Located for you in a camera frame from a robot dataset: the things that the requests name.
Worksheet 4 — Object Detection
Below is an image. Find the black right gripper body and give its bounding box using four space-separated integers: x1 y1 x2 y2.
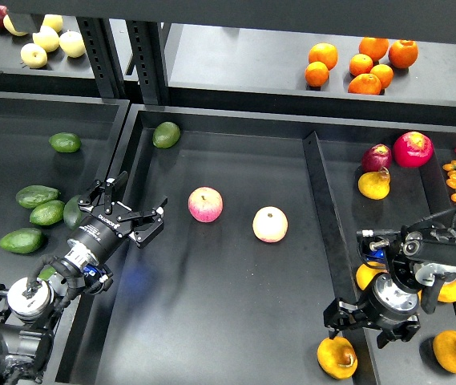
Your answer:
361 273 419 330

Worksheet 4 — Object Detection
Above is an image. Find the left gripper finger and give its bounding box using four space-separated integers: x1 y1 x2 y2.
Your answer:
78 171 128 219
115 196 168 249

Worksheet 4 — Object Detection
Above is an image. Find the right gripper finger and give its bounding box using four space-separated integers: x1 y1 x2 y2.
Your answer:
377 314 420 349
323 298 372 339

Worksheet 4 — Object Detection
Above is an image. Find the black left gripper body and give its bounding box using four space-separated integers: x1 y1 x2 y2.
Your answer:
67 202 133 265

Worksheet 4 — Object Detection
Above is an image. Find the yellow pear brown stem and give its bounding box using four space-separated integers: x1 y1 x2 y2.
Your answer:
317 336 358 380

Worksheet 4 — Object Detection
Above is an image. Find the dark green avocado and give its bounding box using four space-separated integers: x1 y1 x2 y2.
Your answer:
38 266 56 281
63 195 85 230

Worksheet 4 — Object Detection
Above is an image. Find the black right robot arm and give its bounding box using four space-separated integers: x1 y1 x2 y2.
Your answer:
323 213 456 348

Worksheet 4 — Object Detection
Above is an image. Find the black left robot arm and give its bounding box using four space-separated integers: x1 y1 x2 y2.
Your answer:
0 172 167 384

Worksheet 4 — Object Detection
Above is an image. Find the dark green avocado upright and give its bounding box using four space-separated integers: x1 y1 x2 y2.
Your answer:
63 195 85 230

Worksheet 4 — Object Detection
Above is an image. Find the green avocado middle cluster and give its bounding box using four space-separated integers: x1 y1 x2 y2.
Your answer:
30 200 65 226

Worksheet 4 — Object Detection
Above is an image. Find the green avocado cluster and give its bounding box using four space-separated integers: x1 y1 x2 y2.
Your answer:
15 184 60 209
30 200 65 226

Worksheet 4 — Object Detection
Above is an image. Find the green avocado far left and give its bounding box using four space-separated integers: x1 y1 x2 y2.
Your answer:
49 132 82 153

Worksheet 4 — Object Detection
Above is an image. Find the green avocado lower left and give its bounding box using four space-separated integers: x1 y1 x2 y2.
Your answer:
0 228 45 254

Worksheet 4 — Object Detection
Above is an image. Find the green avocado upper cluster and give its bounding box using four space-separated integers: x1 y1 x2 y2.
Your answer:
15 184 60 209

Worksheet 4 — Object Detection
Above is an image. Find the light green avocado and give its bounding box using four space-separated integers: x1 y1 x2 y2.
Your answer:
152 121 181 148

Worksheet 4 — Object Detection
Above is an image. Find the black tray divider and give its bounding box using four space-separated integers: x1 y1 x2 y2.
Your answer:
303 132 378 384

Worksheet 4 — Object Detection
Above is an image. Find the pink red apple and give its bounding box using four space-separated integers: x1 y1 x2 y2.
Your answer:
188 186 224 223

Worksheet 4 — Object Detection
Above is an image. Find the black centre tray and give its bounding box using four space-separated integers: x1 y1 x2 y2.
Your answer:
41 103 456 385

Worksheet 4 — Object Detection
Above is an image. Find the black tray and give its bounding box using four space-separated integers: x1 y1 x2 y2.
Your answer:
41 103 456 385
0 92 129 286

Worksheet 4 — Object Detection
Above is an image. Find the black left tray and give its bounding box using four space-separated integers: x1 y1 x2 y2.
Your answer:
0 92 129 286

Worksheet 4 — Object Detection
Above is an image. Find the pale yellow pink apple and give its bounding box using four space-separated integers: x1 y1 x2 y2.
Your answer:
252 206 289 243

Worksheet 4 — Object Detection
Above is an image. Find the dark red apple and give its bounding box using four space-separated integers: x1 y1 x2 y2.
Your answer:
361 144 393 172

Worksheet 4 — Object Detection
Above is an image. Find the pale yellow apple right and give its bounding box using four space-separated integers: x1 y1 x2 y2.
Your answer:
59 30 86 59

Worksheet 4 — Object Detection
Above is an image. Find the pale yellow apple front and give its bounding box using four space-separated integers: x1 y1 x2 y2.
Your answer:
20 43 48 69

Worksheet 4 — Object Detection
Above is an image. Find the bright red apple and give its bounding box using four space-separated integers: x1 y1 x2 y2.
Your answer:
393 132 434 168

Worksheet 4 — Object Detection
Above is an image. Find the pale yellow apple middle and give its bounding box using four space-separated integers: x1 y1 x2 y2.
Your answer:
32 26 60 53

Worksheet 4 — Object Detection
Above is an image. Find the pale yellow apple back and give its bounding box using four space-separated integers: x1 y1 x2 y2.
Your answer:
42 14 63 33

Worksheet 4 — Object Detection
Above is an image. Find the pale yellow apple hidden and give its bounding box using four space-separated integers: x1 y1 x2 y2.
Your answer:
3 14 27 37

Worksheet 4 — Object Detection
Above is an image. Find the orange bottom front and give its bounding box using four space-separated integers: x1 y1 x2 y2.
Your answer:
348 73 381 95

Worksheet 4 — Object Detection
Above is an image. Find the orange lower left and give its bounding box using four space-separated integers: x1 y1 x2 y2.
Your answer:
305 61 329 87

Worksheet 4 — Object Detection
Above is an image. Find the orange right small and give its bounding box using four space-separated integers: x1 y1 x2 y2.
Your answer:
370 64 394 90

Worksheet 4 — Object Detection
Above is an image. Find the orange small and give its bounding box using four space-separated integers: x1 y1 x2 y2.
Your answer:
370 64 394 90
349 53 373 77

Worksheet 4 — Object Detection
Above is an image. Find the orange centre small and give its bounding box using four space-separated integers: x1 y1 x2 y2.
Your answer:
349 53 373 77

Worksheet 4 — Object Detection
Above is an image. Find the orange top left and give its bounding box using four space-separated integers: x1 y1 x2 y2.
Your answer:
309 43 338 71

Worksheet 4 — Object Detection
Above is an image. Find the black shelf upright post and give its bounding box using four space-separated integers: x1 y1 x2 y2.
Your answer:
126 20 170 106

